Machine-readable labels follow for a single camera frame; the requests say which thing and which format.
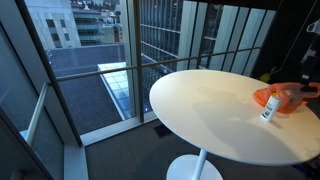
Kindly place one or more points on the dark horizontal window railing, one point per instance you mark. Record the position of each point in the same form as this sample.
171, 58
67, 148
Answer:
100, 72

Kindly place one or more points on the white table pedestal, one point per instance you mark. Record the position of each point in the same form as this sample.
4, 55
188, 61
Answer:
186, 168

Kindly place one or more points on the dark floor vent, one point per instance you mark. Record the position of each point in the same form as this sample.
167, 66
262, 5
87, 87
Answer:
162, 131

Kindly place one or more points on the yellow object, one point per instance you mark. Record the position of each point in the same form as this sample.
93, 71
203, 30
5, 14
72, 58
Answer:
265, 77

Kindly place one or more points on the orange plastic bag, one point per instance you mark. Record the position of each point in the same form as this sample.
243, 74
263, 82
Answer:
291, 98

